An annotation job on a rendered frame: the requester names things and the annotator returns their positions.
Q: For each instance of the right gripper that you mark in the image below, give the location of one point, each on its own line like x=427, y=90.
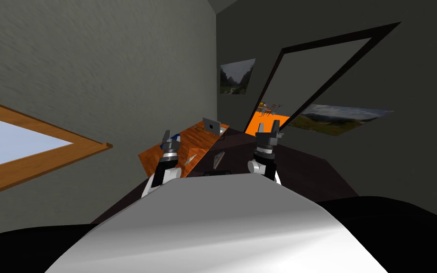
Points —
x=266, y=138

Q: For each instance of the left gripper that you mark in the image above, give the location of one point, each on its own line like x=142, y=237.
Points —
x=172, y=146

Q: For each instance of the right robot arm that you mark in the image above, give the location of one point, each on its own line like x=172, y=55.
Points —
x=268, y=168

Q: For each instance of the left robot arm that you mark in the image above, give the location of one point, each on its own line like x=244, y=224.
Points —
x=164, y=170

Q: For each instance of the small table with chairs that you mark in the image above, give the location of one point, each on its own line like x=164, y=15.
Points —
x=267, y=109

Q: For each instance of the orange-brown wooden desk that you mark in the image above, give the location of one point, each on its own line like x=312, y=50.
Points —
x=195, y=144

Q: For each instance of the grey laptop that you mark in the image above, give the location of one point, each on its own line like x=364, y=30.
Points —
x=212, y=126

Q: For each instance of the dark valley landscape picture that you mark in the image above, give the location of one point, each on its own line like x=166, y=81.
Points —
x=236, y=77

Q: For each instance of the wide hills landscape picture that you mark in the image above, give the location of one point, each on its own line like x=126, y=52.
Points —
x=336, y=118

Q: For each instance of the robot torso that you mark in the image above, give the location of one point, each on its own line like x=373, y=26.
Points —
x=218, y=227

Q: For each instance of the window with wooden frame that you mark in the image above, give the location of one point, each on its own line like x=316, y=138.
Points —
x=21, y=151

